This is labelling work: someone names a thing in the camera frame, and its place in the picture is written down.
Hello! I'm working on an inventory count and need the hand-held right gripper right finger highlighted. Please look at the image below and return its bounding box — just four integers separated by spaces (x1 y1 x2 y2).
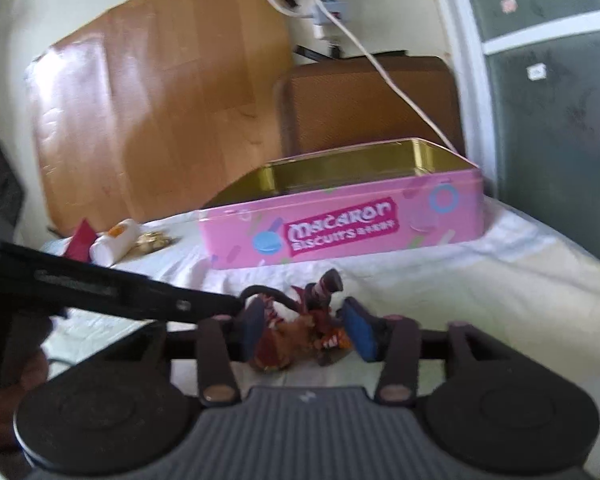
341 297 488 407

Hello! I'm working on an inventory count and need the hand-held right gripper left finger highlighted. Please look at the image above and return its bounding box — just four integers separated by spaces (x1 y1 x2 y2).
140 300 267 407

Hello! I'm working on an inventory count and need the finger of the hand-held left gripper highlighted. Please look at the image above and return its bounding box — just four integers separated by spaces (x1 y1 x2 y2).
149 281 244 324

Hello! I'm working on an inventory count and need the red toy figurine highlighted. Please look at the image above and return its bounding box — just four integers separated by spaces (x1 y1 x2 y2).
242 269 355 372

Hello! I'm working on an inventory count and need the pink foil packet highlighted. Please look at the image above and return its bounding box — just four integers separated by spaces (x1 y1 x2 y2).
62 219 99 262

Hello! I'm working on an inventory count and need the white bottle with orange label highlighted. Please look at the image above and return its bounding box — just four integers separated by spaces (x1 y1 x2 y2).
89 220 143 266

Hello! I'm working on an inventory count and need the gold wrapper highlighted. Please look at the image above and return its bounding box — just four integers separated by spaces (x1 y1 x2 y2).
132 232 173 257

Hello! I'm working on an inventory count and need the pink tin box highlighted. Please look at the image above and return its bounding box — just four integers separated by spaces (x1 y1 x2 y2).
197 136 485 271

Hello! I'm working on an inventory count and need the person's left hand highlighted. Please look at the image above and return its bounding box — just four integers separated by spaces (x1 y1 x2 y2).
0 350 49 443

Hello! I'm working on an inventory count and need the dark object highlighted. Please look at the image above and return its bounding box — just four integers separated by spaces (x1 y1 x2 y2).
0 137 27 241

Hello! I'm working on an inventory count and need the white bed sheet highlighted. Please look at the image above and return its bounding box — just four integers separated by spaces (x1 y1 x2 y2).
39 195 600 480

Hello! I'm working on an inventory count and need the wooden board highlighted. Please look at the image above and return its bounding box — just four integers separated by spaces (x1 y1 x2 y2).
24 0 301 237

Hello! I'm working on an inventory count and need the brown woven chair back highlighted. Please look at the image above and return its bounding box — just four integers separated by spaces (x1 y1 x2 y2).
275 54 466 166

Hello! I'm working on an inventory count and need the black tape strip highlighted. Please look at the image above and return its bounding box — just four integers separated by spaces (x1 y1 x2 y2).
294 44 342 62

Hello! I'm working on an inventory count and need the white power strip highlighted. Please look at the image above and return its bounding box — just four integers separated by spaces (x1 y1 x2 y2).
310 0 348 41

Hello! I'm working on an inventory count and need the white power cable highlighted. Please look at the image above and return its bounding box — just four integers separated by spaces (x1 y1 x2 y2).
307 0 465 155

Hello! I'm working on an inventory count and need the white window frame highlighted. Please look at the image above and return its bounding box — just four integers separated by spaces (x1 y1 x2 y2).
427 0 600 201

